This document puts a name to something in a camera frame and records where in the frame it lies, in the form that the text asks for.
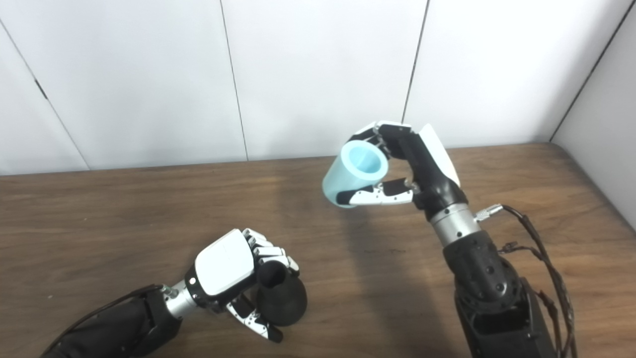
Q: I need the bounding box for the white and black left hand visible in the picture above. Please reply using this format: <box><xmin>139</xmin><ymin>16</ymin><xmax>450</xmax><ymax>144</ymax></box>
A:
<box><xmin>185</xmin><ymin>229</ymin><xmax>300</xmax><ymax>344</ymax></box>

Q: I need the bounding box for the white and black right hand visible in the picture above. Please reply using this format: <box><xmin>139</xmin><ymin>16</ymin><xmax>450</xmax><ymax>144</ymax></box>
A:
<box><xmin>336</xmin><ymin>121</ymin><xmax>469</xmax><ymax>219</ymax></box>

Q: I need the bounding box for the black funnel-shaped nozzle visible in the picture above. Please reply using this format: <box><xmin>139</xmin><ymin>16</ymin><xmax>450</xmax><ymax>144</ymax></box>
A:
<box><xmin>256</xmin><ymin>261</ymin><xmax>308</xmax><ymax>327</ymax></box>

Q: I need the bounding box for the light blue cylinder cup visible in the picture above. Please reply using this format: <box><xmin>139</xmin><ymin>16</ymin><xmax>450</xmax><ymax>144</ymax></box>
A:
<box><xmin>322</xmin><ymin>140</ymin><xmax>390</xmax><ymax>208</ymax></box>

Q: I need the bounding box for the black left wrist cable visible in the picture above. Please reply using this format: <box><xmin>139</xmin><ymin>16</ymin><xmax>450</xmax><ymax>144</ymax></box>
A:
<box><xmin>51</xmin><ymin>284</ymin><xmax>165</xmax><ymax>350</ymax></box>

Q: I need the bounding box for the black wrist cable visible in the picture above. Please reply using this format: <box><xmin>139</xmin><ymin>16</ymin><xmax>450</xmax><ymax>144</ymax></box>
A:
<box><xmin>51</xmin><ymin>284</ymin><xmax>165</xmax><ymax>350</ymax></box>
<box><xmin>475</xmin><ymin>204</ymin><xmax>578</xmax><ymax>358</ymax></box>

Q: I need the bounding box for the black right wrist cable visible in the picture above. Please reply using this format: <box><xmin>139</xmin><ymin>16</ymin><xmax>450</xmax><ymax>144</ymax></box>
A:
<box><xmin>475</xmin><ymin>204</ymin><xmax>578</xmax><ymax>358</ymax></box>

